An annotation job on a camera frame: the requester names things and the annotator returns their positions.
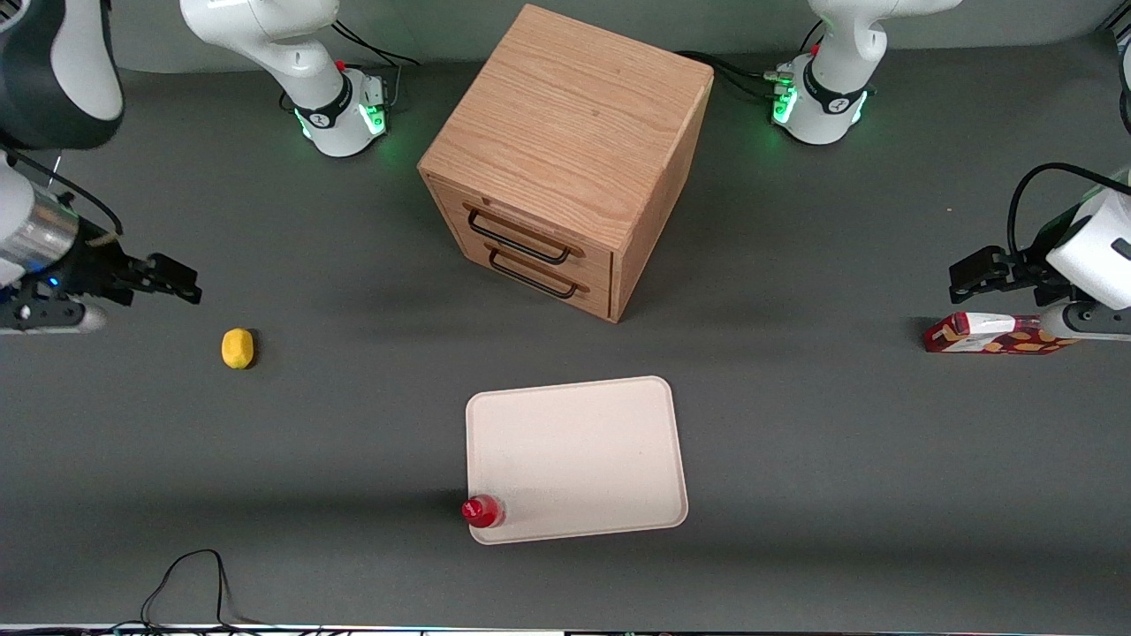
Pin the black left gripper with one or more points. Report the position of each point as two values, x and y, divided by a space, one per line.
1030 270

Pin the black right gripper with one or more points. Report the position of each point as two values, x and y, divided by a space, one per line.
89 264

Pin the red coke bottle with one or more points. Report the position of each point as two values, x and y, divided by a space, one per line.
483 511

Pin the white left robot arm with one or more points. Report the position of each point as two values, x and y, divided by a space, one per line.
848 44

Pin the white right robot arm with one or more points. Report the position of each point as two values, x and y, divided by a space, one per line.
300 53

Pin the beige plastic tray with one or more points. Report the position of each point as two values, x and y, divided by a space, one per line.
583 459

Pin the red cookie box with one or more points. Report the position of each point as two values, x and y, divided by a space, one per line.
972 340

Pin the yellow lemon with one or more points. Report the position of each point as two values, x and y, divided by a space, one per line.
237 349

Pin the wooden drawer front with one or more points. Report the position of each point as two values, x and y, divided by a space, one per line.
594 259
599 299

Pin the wooden drawer cabinet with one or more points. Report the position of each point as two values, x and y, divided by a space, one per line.
565 115

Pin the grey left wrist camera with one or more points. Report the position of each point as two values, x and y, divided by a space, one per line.
1091 322

